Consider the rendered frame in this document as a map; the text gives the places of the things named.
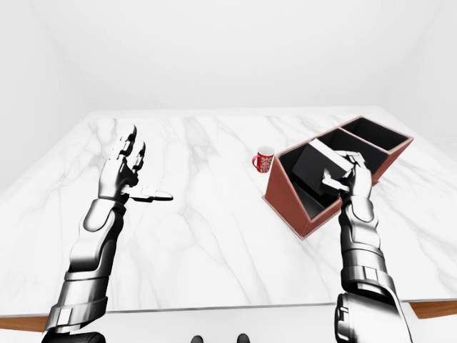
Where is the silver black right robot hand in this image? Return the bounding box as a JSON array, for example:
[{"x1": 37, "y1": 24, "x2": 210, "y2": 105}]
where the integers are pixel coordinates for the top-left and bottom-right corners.
[{"x1": 322, "y1": 150, "x2": 373, "y2": 202}]

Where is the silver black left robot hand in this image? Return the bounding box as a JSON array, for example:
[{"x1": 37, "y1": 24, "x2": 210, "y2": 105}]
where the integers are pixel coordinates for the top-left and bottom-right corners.
[{"x1": 97, "y1": 124, "x2": 174, "y2": 204}]

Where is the red-brown desk caddy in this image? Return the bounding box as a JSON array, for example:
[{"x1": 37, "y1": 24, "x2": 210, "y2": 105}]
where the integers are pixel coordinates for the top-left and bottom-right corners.
[{"x1": 261, "y1": 114, "x2": 415, "y2": 240}]

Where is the red white patterned mug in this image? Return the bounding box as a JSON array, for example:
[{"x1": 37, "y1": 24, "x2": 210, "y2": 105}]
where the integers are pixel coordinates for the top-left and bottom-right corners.
[{"x1": 251, "y1": 145, "x2": 275, "y2": 174}]

